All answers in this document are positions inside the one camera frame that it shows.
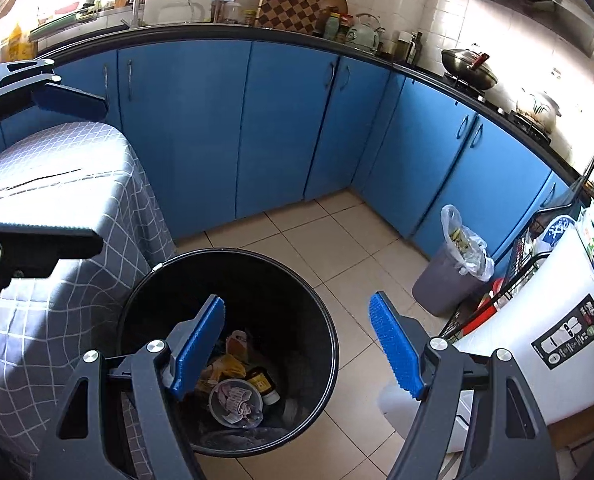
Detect glass lidded pot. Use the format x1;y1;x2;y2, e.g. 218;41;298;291
515;89;561;134

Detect grey bin with plastic bag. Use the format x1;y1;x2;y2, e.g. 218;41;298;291
412;205;495;316

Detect blue kitchen cabinets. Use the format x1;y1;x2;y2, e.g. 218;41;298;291
0;37;574;271

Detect pink paper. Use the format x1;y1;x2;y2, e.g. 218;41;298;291
217;382;255;425

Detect black wok with red handle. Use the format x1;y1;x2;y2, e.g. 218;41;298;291
441;48;498;91

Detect green kettle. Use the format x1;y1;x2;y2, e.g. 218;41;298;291
345;13;384;54

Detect crumpled yellow packet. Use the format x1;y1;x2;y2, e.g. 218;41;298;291
195;354;247;393

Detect black round trash bin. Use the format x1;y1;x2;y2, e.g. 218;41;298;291
118;248;339;458

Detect white appliance with label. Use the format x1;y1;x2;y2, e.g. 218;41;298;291
376;224;594;456

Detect grey checked tablecloth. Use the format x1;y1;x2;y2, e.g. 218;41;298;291
0;122;175;478

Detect white jar lid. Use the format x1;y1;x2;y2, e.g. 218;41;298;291
208;378;263;429

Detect black wire rack cart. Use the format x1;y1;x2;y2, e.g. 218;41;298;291
439;154;594;342

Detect yellow bottle on counter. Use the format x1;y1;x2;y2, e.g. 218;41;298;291
0;24;36;63

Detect brown glass jar red label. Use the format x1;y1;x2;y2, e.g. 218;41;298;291
246;366;281;406

